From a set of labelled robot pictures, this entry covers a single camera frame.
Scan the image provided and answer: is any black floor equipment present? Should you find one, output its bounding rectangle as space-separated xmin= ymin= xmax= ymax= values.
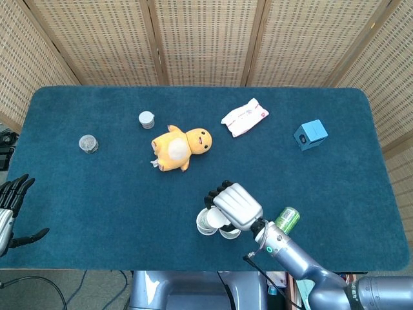
xmin=0 ymin=127 xmax=19 ymax=172

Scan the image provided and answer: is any yellow plush toy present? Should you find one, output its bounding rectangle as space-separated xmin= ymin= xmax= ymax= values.
xmin=150 ymin=125 xmax=213 ymax=172

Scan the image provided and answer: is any blue floor cable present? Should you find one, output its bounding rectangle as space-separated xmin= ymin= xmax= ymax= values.
xmin=69 ymin=270 xmax=132 ymax=310

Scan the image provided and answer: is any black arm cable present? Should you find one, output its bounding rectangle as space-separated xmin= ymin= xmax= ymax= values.
xmin=242 ymin=251 xmax=304 ymax=307

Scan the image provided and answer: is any green drink can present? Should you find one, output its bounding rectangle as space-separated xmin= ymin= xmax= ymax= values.
xmin=274 ymin=206 xmax=301 ymax=236

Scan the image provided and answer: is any blue speaker box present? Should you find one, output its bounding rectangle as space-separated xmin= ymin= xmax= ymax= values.
xmin=293 ymin=119 xmax=329 ymax=152

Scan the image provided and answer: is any small white lidded jar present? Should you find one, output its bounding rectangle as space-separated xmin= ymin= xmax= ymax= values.
xmin=138 ymin=110 xmax=156 ymax=130

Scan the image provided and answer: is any white floral paper cup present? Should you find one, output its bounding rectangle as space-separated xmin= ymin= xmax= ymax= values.
xmin=206 ymin=207 xmax=228 ymax=229
xmin=196 ymin=208 xmax=217 ymax=236

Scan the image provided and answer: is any blue carpet table mat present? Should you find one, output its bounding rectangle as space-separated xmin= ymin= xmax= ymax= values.
xmin=0 ymin=85 xmax=410 ymax=272

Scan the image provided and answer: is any clear round plastic container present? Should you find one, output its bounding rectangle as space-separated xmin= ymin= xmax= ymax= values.
xmin=78 ymin=134 xmax=99 ymax=154

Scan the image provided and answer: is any black floor cable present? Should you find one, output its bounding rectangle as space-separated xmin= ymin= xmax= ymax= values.
xmin=0 ymin=275 xmax=68 ymax=310

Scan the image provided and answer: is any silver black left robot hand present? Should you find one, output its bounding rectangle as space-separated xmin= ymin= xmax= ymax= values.
xmin=0 ymin=174 xmax=50 ymax=258

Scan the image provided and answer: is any white paper cup green flower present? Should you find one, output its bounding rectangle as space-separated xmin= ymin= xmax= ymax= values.
xmin=218 ymin=225 xmax=242 ymax=240

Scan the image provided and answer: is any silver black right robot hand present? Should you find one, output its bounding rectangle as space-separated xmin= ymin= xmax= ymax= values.
xmin=203 ymin=180 xmax=264 ymax=233

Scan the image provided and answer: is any woven wooden folding screen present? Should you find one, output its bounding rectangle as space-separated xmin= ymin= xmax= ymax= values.
xmin=0 ymin=0 xmax=413 ymax=227

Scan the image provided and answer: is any grey robot torso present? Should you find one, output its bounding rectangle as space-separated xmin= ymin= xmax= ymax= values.
xmin=128 ymin=270 xmax=268 ymax=310

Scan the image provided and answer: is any white pink tissue pack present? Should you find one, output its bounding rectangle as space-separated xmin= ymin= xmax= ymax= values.
xmin=220 ymin=98 xmax=270 ymax=138

